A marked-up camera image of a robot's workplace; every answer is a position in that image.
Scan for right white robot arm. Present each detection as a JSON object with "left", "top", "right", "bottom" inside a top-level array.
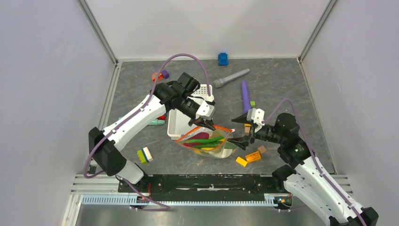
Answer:
[{"left": 229, "top": 108, "right": 379, "bottom": 226}]

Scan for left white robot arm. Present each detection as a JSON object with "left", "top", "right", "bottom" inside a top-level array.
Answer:
[{"left": 85, "top": 73, "right": 215, "bottom": 192}]

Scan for green chili pepper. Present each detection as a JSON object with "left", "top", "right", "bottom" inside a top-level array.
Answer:
[{"left": 186, "top": 136, "right": 224, "bottom": 144}]

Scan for orange transparent brick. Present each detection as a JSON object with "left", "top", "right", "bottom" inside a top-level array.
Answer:
[{"left": 245, "top": 151, "right": 262, "bottom": 163}]

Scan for brown wooden cube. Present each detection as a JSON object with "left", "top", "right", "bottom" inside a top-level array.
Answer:
[{"left": 257, "top": 145, "right": 267, "bottom": 154}]

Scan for dark green cucumber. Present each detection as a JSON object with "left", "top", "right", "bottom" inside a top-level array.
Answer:
[{"left": 223, "top": 142, "right": 238, "bottom": 150}]

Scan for yellow banana bunch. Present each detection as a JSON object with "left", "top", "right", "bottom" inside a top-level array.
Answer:
[{"left": 194, "top": 145, "right": 223, "bottom": 155}]

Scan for purple small block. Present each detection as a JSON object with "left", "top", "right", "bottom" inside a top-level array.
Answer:
[{"left": 160, "top": 70, "right": 169, "bottom": 79}]

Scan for brown cube under yellow brick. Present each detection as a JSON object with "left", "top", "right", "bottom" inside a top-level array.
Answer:
[{"left": 244, "top": 124, "right": 251, "bottom": 136}]

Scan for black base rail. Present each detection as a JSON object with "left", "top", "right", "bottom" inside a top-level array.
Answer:
[{"left": 116, "top": 174, "right": 293, "bottom": 211}]

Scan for red sweet potato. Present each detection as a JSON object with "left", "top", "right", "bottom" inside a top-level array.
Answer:
[{"left": 183, "top": 132, "right": 209, "bottom": 147}]

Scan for yellow flat brick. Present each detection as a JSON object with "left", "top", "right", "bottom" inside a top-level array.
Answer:
[{"left": 235, "top": 157, "right": 248, "bottom": 167}]

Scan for purple cable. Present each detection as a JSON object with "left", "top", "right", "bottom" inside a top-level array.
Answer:
[
  {"left": 263, "top": 98, "right": 368, "bottom": 226},
  {"left": 83, "top": 53, "right": 215, "bottom": 212}
]

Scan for clear zip top bag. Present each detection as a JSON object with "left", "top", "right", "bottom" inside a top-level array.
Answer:
[{"left": 175, "top": 126, "right": 238, "bottom": 159}]

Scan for grey toy microphone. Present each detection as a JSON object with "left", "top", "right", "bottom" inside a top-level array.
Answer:
[{"left": 213, "top": 68, "right": 250, "bottom": 88}]

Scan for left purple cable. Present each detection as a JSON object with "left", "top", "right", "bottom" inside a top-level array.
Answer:
[{"left": 83, "top": 53, "right": 215, "bottom": 212}]

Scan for mint green toy microphone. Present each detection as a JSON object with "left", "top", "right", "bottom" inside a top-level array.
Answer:
[{"left": 118, "top": 117, "right": 166, "bottom": 126}]

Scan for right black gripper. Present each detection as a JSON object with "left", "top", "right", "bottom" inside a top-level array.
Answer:
[{"left": 226, "top": 110, "right": 285, "bottom": 151}]

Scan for purple toy microphone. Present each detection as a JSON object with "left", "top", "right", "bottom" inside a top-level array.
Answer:
[{"left": 241, "top": 81, "right": 251, "bottom": 113}]

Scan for blue toy car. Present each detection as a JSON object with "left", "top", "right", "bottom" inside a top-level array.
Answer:
[{"left": 218, "top": 52, "right": 229, "bottom": 66}]

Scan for white perforated plastic basket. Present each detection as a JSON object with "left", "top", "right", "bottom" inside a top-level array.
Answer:
[{"left": 167, "top": 84, "right": 214, "bottom": 140}]

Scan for white garlic bulb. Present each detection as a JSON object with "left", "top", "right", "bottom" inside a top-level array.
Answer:
[{"left": 212, "top": 149, "right": 235, "bottom": 159}]

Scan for green blue white block stack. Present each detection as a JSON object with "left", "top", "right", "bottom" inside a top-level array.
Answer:
[{"left": 137, "top": 147, "right": 153, "bottom": 164}]

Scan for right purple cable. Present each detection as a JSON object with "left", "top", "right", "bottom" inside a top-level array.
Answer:
[{"left": 263, "top": 98, "right": 368, "bottom": 226}]

